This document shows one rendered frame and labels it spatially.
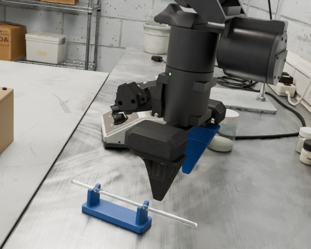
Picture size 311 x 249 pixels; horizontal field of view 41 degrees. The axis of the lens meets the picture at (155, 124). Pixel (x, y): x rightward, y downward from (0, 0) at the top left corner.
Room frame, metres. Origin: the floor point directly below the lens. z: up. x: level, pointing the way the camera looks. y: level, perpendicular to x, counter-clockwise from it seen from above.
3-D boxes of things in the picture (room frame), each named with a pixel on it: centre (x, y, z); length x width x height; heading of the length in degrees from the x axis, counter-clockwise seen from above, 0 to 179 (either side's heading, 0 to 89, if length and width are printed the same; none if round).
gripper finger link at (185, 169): (0.55, -0.06, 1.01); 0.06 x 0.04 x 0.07; 67
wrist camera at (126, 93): (0.51, 0.02, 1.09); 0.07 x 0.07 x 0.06; 66
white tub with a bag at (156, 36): (1.96, 0.04, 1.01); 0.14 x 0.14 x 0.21
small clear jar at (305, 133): (0.88, -0.34, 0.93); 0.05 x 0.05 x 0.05
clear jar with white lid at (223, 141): (0.84, -0.14, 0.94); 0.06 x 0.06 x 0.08
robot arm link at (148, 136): (0.49, -0.03, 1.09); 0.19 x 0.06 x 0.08; 157
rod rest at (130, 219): (0.52, 0.04, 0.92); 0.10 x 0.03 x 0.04; 66
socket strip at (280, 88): (1.58, -0.42, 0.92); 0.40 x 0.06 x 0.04; 1
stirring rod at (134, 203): (0.51, 0.02, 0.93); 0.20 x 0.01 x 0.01; 66
